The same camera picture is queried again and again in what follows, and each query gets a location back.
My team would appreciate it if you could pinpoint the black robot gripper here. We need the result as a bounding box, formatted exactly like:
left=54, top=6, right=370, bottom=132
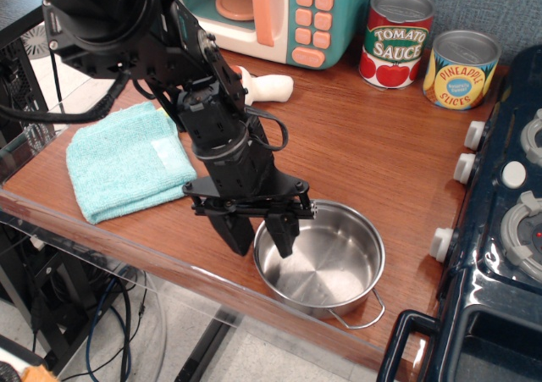
left=183, top=134, right=316, bottom=258

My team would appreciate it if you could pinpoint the silver two-handled pan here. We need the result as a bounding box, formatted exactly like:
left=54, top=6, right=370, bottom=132
left=253, top=199, right=385, bottom=329

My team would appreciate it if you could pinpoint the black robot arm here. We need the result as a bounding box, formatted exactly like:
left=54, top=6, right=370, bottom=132
left=1, top=0, right=314, bottom=257

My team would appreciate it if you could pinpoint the plush brown mushroom toy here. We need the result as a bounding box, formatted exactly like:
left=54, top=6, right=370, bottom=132
left=232, top=66, right=294, bottom=106

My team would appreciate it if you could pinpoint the black table leg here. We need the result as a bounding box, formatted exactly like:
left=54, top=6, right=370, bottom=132
left=174, top=319, right=232, bottom=382

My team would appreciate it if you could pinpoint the light blue folded towel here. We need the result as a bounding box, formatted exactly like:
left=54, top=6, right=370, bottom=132
left=66, top=102, right=197, bottom=224

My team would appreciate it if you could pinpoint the plush yellow-green vegetable toy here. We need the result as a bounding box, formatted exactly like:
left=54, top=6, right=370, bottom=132
left=157, top=108, right=169, bottom=118

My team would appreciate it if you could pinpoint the white stove knob front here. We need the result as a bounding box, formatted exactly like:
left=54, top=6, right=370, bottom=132
left=429, top=228, right=454, bottom=263

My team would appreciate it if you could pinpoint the white stove knob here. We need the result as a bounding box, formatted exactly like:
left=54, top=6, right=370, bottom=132
left=463, top=120, right=485, bottom=151
left=429, top=228, right=454, bottom=263
left=453, top=153, right=476, bottom=185

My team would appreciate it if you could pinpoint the white stove knob middle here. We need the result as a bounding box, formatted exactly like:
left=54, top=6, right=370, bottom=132
left=453, top=153, right=476, bottom=185

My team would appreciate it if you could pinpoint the teal cream toy microwave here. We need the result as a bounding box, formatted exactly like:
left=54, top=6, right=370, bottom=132
left=180, top=0, right=369, bottom=69

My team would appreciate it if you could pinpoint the white stove knob rear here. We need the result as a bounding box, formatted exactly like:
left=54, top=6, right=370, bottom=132
left=463, top=120, right=485, bottom=151

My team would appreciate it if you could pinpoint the dark blue toy stove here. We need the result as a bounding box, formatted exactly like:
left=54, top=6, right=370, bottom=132
left=378, top=46, right=541, bottom=381

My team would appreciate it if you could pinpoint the tomato sauce can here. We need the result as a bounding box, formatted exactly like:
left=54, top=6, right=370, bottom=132
left=359, top=0, right=435, bottom=89

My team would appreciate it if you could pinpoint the pineapple slices can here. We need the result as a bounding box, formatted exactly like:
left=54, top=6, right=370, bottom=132
left=423, top=30, right=501, bottom=111

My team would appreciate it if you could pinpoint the yellow sponge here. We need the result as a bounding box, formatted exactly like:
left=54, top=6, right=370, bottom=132
left=20, top=365, right=58, bottom=382

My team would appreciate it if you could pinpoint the black cable under table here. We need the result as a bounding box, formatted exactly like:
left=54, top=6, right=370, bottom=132
left=63, top=271, right=149, bottom=382

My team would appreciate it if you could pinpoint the blue cable under table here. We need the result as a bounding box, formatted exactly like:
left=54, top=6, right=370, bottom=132
left=86, top=267, right=133, bottom=382

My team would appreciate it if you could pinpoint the black metal shelf frame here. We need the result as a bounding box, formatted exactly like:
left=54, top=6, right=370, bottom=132
left=1, top=224, right=116, bottom=374

